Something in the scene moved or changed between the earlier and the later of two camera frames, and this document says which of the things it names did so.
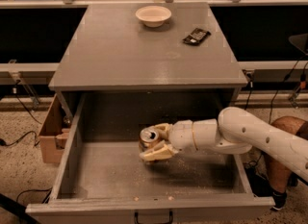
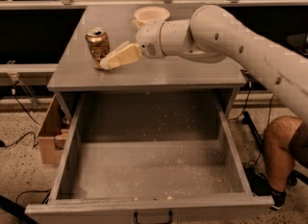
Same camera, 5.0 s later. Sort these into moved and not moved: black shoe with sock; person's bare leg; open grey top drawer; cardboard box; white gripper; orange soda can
Moved: orange soda can; white gripper
Not moved: person's bare leg; open grey top drawer; cardboard box; black shoe with sock
